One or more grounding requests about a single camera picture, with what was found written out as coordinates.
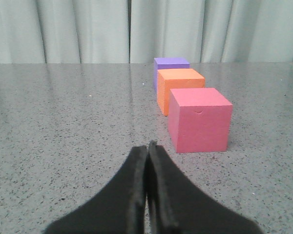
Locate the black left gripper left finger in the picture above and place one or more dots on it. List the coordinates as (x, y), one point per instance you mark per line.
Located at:
(118, 208)

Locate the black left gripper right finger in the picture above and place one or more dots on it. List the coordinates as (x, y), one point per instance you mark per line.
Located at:
(177, 206)

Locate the orange foam cube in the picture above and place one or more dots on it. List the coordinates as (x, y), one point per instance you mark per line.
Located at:
(175, 78)

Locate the pink foam cube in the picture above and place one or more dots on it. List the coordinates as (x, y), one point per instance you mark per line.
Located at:
(199, 120)

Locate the purple foam cube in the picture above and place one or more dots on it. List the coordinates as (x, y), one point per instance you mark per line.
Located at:
(168, 63)

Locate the grey-white curtain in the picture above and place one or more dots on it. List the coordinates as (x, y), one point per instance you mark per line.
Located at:
(137, 31)

